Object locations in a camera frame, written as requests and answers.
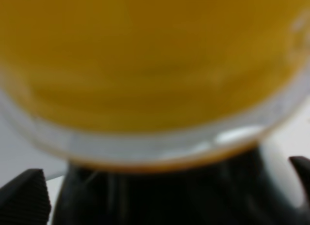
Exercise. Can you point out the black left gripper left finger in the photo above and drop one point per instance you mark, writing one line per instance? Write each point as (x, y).
(25, 200)

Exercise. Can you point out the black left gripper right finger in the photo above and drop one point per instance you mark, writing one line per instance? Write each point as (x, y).
(302, 166)

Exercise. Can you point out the cola bottle with yellow cap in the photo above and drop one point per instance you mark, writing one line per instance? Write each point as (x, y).
(162, 108)

